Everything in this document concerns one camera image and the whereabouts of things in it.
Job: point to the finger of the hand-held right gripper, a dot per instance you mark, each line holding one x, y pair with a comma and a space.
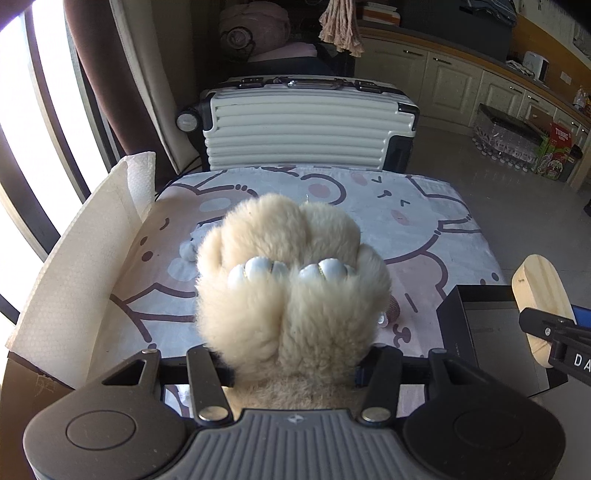
547, 328
582, 316

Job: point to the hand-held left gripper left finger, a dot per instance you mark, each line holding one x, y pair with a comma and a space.
203, 369

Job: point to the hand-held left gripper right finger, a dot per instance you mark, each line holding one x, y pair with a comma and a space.
388, 369

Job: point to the oval wooden board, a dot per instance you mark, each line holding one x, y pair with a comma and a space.
538, 286

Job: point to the cream fluffy slippers with pearls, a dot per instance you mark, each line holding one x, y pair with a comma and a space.
286, 304

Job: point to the small clear bead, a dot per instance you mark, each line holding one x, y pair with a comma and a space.
382, 319

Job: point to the open black box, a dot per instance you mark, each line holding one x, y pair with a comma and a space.
489, 341

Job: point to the cartoon printed table cloth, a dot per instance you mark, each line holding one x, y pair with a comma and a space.
415, 230

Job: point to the white foam sheet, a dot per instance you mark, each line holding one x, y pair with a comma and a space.
78, 267

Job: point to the green and red carton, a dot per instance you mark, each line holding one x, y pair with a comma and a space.
556, 154

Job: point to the shrink-wrapped pack of bottles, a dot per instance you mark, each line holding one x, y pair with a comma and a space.
505, 138

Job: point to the white ribbed suitcase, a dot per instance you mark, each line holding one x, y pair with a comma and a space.
300, 129

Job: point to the white countertop appliance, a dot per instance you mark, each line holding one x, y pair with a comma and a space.
535, 64

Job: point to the cream kitchen cabinets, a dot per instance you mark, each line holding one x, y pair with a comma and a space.
452, 87

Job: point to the window railing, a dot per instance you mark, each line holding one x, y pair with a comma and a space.
32, 138

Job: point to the cream curtain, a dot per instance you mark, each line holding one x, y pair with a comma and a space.
147, 69

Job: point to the brown curtain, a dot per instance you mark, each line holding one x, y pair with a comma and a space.
97, 69

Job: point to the pink tasseled mop head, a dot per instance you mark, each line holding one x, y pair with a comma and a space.
339, 27

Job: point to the pink plush cushion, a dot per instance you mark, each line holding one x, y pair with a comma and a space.
258, 27

